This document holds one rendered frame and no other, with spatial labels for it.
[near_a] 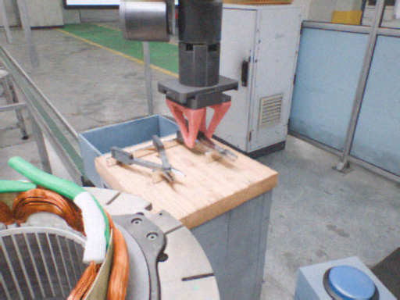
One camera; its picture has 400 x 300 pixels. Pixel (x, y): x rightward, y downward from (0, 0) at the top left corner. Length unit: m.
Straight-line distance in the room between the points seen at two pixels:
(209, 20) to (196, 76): 0.07
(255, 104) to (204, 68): 2.09
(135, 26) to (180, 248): 0.27
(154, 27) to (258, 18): 1.97
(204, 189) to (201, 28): 0.20
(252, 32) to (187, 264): 2.17
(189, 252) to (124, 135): 0.40
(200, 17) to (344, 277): 0.33
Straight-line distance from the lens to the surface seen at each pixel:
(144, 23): 0.43
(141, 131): 0.66
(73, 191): 0.27
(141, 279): 0.26
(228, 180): 0.43
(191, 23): 0.42
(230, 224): 0.44
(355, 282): 0.36
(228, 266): 0.49
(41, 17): 13.78
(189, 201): 0.39
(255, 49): 2.40
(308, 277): 0.37
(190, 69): 0.43
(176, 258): 0.28
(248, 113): 2.52
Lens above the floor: 1.29
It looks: 26 degrees down
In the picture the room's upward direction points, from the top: straight up
